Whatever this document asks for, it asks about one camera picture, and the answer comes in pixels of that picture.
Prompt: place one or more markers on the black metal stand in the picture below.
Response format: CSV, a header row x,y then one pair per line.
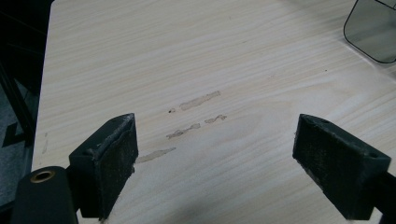
x,y
15,102

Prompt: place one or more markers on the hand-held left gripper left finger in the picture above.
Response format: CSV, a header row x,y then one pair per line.
x,y
102,174

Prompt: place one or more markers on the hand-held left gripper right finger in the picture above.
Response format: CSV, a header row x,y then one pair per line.
x,y
339,168

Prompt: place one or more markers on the grey tray with dark rim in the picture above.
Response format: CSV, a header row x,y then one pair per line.
x,y
372,29

